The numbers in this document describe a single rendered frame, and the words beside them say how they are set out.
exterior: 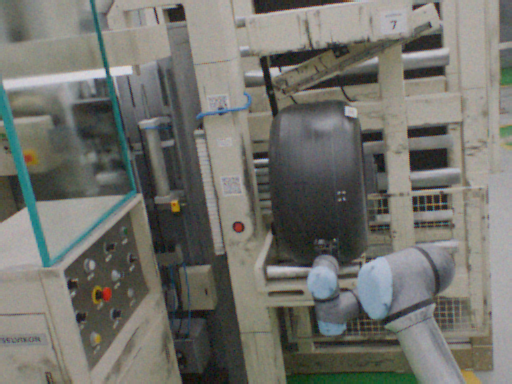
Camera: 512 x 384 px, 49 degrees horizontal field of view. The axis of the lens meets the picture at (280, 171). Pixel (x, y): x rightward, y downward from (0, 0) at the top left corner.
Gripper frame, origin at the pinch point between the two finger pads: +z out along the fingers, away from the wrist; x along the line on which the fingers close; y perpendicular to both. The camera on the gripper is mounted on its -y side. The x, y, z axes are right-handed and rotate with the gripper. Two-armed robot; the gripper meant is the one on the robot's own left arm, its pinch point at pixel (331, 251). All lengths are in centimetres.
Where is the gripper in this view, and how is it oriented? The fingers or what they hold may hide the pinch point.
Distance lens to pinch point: 185.0
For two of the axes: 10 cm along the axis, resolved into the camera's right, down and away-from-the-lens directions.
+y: -1.1, -9.8, -1.6
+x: -9.8, 0.9, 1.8
